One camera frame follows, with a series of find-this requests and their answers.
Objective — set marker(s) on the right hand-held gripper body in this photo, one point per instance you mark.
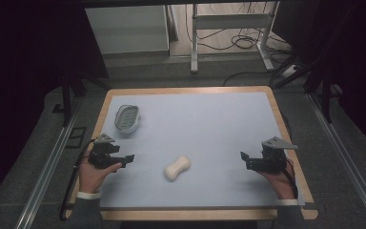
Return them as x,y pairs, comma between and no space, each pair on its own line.
271,156

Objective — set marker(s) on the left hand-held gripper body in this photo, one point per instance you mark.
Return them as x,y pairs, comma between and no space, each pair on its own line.
101,152

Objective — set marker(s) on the grey soap dish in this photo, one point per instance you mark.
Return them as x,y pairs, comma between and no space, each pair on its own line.
127,119

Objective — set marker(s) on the white soap bar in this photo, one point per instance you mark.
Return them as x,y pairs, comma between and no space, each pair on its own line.
177,168

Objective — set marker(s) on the person's left hand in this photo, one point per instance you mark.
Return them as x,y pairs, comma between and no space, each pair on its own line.
92,176

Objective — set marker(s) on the person's right hand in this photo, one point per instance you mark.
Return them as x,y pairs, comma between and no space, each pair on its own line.
279,183

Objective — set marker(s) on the pale blue table mat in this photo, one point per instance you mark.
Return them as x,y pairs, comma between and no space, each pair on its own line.
203,143

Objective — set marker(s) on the black tripod stand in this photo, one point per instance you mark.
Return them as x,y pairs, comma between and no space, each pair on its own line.
76,86
324,70

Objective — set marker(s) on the white power strip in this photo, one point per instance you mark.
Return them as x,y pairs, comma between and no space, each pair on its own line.
290,70

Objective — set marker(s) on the white cabinet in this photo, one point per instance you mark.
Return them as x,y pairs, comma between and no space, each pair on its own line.
127,30

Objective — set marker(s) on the white metal stand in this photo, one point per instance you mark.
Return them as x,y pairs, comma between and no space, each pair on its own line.
200,22

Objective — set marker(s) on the metal floor rail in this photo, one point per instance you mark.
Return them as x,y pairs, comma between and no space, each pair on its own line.
44,178
346,159

